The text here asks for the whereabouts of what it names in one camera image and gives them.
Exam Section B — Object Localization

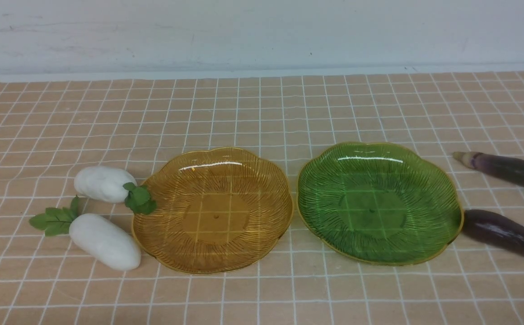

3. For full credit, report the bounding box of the white radish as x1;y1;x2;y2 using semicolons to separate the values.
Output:
28;196;141;271
74;165;157;215

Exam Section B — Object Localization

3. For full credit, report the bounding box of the dark purple eggplant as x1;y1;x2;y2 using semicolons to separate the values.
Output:
462;209;524;257

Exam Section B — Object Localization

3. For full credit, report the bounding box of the purple eggplant pale stem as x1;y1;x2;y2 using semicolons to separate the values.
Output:
452;151;524;187

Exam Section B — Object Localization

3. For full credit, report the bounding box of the amber ribbed glass plate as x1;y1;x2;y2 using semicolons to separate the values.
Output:
131;147;295;275

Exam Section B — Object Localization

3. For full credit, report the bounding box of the green ribbed glass plate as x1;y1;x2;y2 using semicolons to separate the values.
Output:
297;142;464;266

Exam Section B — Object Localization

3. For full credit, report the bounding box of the orange checkered tablecloth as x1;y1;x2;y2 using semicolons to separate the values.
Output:
0;71;524;325

